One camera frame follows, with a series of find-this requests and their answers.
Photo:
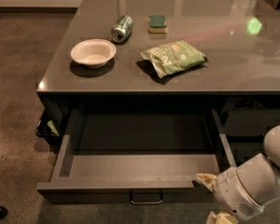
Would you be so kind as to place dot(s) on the silver drawer handle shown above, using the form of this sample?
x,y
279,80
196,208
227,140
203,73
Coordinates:
x,y
146,198

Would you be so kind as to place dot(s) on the green chip bag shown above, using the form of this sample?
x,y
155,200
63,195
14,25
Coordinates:
x,y
172,58

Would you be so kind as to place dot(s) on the white paper bowl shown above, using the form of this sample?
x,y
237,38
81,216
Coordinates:
x,y
93,53

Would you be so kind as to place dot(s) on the green yellow sponge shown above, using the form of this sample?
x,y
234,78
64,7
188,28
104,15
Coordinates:
x,y
157,24

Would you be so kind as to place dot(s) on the dark grey drawer cabinet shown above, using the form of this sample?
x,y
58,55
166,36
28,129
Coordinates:
x,y
245,118

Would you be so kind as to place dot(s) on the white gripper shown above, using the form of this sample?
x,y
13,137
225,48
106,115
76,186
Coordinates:
x,y
231,191

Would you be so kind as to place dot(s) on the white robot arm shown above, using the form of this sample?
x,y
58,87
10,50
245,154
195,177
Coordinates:
x,y
260,175

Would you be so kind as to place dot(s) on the dark grey top drawer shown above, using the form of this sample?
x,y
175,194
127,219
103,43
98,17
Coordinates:
x,y
137,184

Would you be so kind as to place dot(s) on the black bin beside cabinet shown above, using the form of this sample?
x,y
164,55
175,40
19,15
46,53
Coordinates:
x,y
43,130

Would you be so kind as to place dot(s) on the green soda can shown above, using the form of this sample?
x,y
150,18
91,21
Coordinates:
x,y
122,29

